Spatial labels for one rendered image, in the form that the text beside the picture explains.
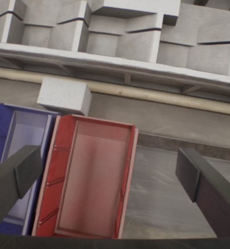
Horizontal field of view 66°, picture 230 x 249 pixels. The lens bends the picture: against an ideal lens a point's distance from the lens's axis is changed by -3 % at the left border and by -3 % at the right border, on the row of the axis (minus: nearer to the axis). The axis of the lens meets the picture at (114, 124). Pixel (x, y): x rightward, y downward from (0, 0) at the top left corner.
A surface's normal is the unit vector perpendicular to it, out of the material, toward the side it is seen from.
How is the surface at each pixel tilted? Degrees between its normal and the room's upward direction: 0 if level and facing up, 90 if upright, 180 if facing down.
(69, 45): 31
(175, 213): 0
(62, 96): 0
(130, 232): 1
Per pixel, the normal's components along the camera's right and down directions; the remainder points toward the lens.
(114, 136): -0.11, 0.32
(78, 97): -0.04, -0.17
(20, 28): 0.97, 0.17
